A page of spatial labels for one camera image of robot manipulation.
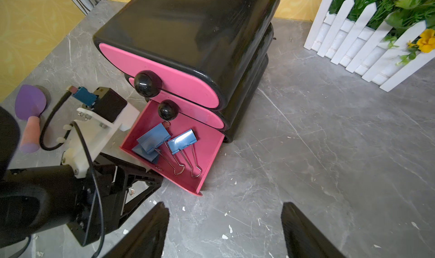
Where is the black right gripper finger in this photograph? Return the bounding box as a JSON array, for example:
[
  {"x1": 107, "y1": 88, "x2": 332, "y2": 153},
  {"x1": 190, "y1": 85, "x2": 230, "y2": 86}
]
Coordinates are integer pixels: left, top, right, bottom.
[{"x1": 281, "y1": 202, "x2": 344, "y2": 258}]

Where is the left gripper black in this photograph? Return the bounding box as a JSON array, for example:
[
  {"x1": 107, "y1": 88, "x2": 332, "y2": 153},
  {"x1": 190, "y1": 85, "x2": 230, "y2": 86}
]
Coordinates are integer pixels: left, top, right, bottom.
[{"x1": 68, "y1": 153, "x2": 170, "y2": 258}]

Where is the pink bottom drawer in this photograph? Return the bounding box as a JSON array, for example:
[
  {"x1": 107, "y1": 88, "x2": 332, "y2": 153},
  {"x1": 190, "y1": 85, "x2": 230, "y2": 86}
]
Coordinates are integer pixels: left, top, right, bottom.
[{"x1": 120, "y1": 101, "x2": 224, "y2": 196}]

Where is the blue binder clip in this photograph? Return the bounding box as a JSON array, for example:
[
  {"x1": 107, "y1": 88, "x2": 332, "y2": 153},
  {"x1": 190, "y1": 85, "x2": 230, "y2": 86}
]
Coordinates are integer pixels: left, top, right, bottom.
[
  {"x1": 133, "y1": 144, "x2": 162, "y2": 170},
  {"x1": 168, "y1": 129, "x2": 202, "y2": 178},
  {"x1": 137, "y1": 123, "x2": 185, "y2": 176}
]

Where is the pink top drawer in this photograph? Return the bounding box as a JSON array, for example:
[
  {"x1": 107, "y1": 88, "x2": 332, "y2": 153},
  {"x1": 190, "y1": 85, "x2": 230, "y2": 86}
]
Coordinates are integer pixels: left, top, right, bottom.
[{"x1": 99, "y1": 43, "x2": 220, "y2": 108}]

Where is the black drawer cabinet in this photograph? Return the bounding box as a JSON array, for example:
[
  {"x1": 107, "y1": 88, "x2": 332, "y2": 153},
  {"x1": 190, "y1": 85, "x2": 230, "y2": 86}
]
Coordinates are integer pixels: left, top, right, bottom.
[{"x1": 93, "y1": 0, "x2": 280, "y2": 143}]

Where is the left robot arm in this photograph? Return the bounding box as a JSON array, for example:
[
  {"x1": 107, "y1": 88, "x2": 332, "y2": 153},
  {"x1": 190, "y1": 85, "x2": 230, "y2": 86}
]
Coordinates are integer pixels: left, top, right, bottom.
[{"x1": 1, "y1": 109, "x2": 163, "y2": 247}]

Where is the flower box with white fence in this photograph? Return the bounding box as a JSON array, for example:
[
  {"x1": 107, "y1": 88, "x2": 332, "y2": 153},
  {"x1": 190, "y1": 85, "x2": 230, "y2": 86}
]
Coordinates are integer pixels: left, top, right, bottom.
[{"x1": 304, "y1": 0, "x2": 435, "y2": 92}]

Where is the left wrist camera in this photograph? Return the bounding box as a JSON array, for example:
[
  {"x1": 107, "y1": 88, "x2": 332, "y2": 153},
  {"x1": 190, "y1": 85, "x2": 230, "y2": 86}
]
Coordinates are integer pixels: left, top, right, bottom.
[{"x1": 61, "y1": 87, "x2": 139, "y2": 179}]

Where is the purple spatula with pink handle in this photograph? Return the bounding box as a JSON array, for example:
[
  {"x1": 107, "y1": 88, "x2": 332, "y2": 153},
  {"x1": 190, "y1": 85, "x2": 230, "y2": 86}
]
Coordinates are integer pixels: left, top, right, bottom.
[{"x1": 15, "y1": 84, "x2": 46, "y2": 154}]

